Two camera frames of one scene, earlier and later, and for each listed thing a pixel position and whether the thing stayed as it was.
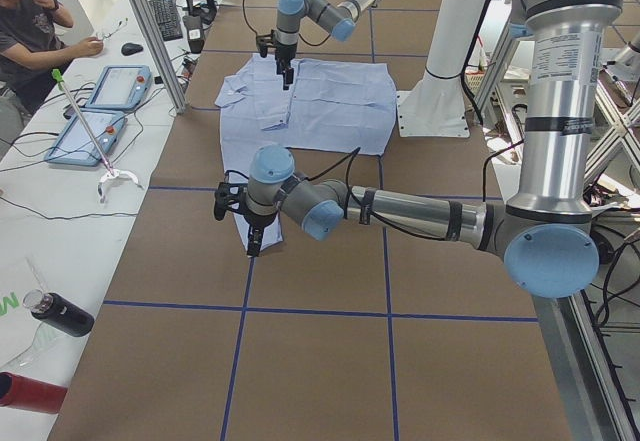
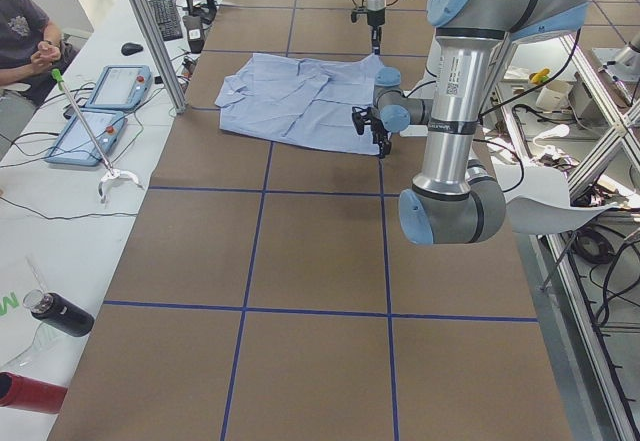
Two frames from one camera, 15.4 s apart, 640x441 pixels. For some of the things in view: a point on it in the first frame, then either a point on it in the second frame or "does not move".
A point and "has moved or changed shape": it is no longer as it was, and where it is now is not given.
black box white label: x=194 y=29 does not move
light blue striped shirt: x=330 y=106 has moved or changed shape
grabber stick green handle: x=109 y=174 does not move
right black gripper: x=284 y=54 → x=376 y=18
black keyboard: x=167 y=15 does not move
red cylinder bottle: x=17 y=391 does not move
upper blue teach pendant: x=120 y=87 does not move
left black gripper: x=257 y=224 → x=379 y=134
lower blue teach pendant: x=75 y=144 does not move
